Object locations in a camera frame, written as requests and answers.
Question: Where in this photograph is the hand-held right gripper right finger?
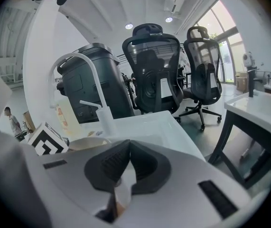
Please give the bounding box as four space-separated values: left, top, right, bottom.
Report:
118 139 252 228

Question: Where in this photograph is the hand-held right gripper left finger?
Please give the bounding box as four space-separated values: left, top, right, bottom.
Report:
39 139 131 228

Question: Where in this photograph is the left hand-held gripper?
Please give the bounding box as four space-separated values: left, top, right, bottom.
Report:
27 122 70 157

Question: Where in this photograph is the beige frying pan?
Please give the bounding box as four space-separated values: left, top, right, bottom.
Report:
68 137 112 152

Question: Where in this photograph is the white curved faucet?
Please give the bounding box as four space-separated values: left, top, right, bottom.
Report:
47 53 118 137

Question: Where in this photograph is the black washbasin stand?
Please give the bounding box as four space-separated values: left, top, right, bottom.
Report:
207 109 271 190

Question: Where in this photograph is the white sink basin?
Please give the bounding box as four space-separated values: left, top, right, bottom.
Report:
68 110 207 162

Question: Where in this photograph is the black mesh office chair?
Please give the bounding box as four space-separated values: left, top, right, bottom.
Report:
121 23 185 115
178 26 223 131

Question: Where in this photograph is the white square washbasin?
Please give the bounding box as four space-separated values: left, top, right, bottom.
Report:
224 90 271 137

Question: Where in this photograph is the cardboard box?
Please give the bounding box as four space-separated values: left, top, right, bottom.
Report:
235 71 249 92

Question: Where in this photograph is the black faucet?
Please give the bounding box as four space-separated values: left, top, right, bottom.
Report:
246 67 264 98

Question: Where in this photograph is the white ceiling air conditioner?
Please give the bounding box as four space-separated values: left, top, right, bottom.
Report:
165 0 186 13

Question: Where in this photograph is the small white camera device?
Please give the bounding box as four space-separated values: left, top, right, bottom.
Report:
242 52 256 67

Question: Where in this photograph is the glass window wall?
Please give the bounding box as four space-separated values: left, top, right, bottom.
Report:
196 0 247 84

